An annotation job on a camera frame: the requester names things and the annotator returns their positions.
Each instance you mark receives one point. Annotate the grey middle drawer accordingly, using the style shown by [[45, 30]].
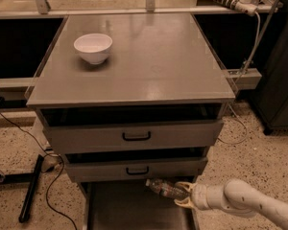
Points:
[[111, 166]]

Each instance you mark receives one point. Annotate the white power strip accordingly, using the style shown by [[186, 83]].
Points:
[[243, 6]]

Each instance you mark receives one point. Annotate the grey bottom drawer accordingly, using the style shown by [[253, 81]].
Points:
[[130, 205]]

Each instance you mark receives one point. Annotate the white ceramic bowl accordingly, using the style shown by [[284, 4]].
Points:
[[93, 48]]

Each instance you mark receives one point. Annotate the black drawer handle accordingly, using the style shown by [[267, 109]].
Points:
[[136, 171], [136, 137]]

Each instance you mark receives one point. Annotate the grey drawer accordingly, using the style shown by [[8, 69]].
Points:
[[130, 205], [95, 129], [111, 166]]

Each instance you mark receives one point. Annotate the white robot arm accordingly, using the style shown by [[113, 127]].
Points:
[[236, 197]]

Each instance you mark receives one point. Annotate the grey drawer cabinet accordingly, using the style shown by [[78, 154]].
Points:
[[155, 59]]

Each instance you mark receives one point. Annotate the black metal floor bar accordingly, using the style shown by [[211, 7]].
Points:
[[31, 178]]

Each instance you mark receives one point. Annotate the clear plastic water bottle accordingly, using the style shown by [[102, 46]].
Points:
[[166, 188]]

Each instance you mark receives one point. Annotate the black middle drawer handle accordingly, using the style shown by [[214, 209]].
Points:
[[136, 171]]

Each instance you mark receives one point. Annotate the dark cabinet at right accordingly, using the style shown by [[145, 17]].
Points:
[[270, 98]]

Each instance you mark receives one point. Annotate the grey top drawer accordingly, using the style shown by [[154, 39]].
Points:
[[95, 129]]

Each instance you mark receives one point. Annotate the black top drawer handle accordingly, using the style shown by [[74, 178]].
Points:
[[136, 137]]

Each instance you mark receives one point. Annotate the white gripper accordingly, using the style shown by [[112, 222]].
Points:
[[199, 195]]

